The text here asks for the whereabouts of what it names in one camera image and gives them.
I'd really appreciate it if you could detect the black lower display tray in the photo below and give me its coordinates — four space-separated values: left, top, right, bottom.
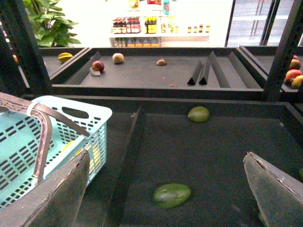
72 96 303 227

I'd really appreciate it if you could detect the black upper display tray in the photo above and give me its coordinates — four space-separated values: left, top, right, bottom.
41 47 267 101

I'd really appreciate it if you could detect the light blue plastic basket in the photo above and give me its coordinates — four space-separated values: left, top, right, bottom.
0 96 112 210

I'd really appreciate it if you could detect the yellow lemon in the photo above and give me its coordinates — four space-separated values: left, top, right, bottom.
75 145 102 175

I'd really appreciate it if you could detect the green lime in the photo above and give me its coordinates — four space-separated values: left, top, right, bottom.
187 106 210 122

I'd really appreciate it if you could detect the yellow star fruit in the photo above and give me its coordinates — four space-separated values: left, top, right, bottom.
58 52 73 63

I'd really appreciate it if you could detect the black display tray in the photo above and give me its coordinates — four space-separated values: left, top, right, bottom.
72 96 303 227
41 47 267 101

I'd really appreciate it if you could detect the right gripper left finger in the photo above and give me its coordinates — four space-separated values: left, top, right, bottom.
0 150 90 227

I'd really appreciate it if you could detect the brown half fruit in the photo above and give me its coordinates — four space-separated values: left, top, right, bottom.
156 59 167 66

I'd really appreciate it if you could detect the red apple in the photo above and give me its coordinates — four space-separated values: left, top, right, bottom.
92 61 105 73

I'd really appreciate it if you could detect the red yellow mango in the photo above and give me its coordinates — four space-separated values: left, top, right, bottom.
285 69 303 83

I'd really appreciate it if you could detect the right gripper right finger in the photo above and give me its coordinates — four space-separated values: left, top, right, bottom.
243 152 303 227

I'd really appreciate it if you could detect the pale round fruit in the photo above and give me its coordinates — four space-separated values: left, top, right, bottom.
112 53 125 64

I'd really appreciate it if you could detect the white goods shelf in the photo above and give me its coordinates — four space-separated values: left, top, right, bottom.
108 0 210 48

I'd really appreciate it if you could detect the green potted plant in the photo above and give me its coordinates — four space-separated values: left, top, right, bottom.
23 0 80 48

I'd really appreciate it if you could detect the brown basket handle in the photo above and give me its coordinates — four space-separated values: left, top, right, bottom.
0 92 89 183

